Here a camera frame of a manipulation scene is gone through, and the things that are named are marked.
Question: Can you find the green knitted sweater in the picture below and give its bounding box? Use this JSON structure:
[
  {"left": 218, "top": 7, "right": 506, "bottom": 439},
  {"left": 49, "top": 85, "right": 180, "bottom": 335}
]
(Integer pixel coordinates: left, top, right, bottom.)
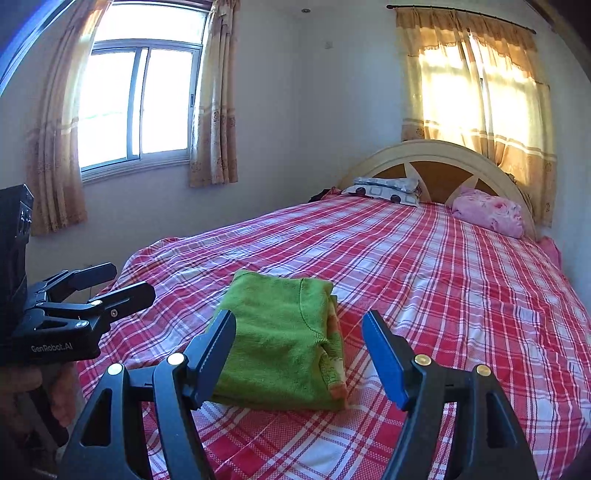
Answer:
[{"left": 212, "top": 270, "right": 348, "bottom": 411}]

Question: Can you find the operator left hand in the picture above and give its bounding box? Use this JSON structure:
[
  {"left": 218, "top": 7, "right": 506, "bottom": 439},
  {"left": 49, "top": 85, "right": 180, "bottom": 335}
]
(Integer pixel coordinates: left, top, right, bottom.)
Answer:
[{"left": 1, "top": 363, "right": 79, "bottom": 468}]

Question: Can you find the red white plaid bedsheet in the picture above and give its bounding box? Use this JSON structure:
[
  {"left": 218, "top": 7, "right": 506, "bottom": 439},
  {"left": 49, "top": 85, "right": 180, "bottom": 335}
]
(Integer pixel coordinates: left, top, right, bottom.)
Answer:
[{"left": 79, "top": 196, "right": 590, "bottom": 479}]

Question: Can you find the right beige window curtain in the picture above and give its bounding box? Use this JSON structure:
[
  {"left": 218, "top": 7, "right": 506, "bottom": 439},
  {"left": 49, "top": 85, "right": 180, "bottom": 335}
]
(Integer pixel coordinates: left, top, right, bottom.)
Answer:
[{"left": 188, "top": 1, "right": 240, "bottom": 188}]

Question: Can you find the aluminium framed window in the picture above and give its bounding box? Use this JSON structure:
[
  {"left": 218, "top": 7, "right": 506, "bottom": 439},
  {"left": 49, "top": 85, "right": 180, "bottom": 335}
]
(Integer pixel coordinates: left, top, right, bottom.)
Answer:
[{"left": 78, "top": 1, "right": 212, "bottom": 183}]

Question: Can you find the pink floral pillow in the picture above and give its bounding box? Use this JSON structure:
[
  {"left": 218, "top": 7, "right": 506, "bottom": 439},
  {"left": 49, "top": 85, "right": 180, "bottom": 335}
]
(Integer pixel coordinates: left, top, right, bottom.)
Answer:
[{"left": 451, "top": 189, "right": 525, "bottom": 239}]

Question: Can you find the grey white patterned pillow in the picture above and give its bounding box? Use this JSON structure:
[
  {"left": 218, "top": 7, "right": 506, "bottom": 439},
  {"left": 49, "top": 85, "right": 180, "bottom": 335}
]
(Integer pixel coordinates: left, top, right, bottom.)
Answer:
[{"left": 342, "top": 177, "right": 420, "bottom": 207}]

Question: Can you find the cream wooden headboard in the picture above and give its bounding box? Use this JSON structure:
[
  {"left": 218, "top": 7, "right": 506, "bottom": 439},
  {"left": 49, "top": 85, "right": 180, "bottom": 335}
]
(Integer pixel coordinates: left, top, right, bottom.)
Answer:
[{"left": 339, "top": 140, "right": 538, "bottom": 240}]

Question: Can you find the sunlit orange curtain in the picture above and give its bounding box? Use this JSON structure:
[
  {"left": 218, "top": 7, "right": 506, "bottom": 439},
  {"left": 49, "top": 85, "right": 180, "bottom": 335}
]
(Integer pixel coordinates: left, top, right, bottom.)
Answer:
[{"left": 396, "top": 6, "right": 557, "bottom": 227}]

